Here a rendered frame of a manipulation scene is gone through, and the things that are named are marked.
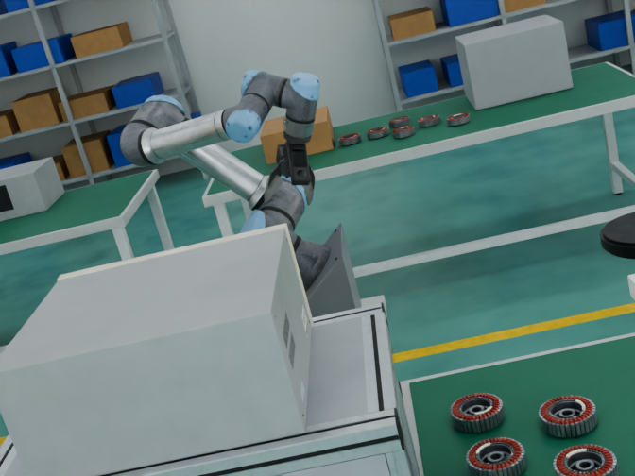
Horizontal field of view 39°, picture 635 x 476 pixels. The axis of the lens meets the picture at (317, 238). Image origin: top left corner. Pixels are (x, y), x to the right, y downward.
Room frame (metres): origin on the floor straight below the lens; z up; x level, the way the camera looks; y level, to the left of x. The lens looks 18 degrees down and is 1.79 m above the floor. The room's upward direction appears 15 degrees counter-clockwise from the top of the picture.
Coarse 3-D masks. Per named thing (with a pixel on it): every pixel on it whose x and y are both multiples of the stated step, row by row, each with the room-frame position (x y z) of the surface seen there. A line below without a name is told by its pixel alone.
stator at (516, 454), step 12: (480, 444) 1.53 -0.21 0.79; (492, 444) 1.53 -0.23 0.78; (504, 444) 1.51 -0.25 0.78; (516, 444) 1.50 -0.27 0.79; (468, 456) 1.51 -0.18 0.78; (480, 456) 1.51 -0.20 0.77; (492, 456) 1.50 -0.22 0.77; (504, 456) 1.49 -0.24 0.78; (516, 456) 1.46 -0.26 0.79; (480, 468) 1.46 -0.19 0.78; (492, 468) 1.45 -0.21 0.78; (504, 468) 1.44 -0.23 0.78; (516, 468) 1.45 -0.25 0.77
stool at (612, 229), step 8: (624, 216) 3.06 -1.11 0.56; (632, 216) 3.04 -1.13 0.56; (608, 224) 3.03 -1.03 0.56; (616, 224) 3.01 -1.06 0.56; (624, 224) 2.99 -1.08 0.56; (632, 224) 2.97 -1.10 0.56; (600, 232) 3.00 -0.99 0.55; (608, 232) 2.95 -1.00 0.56; (616, 232) 2.93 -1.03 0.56; (624, 232) 2.92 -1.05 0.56; (632, 232) 2.90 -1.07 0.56; (608, 240) 2.91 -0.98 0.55; (616, 240) 2.87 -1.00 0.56; (624, 240) 2.85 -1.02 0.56; (632, 240) 2.83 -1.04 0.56; (608, 248) 2.89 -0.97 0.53; (616, 248) 2.85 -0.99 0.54; (624, 248) 2.82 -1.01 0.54; (632, 248) 2.80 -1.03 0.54; (624, 256) 2.83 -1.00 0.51; (632, 256) 2.80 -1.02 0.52
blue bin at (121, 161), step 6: (120, 126) 8.30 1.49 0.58; (114, 132) 8.00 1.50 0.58; (120, 132) 7.92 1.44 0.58; (108, 138) 7.93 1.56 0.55; (114, 138) 7.92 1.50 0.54; (114, 144) 7.92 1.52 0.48; (114, 150) 7.92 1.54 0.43; (120, 150) 7.92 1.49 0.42; (114, 156) 7.93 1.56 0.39; (120, 156) 7.92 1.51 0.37; (120, 162) 7.92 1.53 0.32; (126, 162) 7.92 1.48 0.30
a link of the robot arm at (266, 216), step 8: (264, 208) 2.39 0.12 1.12; (272, 208) 2.38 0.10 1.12; (256, 216) 2.33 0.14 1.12; (264, 216) 2.34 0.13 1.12; (272, 216) 2.35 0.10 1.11; (280, 216) 2.36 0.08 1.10; (288, 216) 2.37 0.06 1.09; (248, 224) 2.36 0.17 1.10; (256, 224) 2.31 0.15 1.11; (264, 224) 2.31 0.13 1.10; (272, 224) 2.33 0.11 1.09; (280, 224) 2.34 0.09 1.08; (288, 224) 2.36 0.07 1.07; (240, 232) 2.39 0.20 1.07
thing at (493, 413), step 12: (468, 396) 1.72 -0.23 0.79; (480, 396) 1.71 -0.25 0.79; (492, 396) 1.70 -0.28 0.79; (456, 408) 1.68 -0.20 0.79; (468, 408) 1.70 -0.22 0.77; (480, 408) 1.68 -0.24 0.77; (492, 408) 1.65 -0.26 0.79; (456, 420) 1.65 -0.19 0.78; (468, 420) 1.63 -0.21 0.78; (480, 420) 1.62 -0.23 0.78; (492, 420) 1.62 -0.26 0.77; (468, 432) 1.64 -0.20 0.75; (480, 432) 1.62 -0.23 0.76
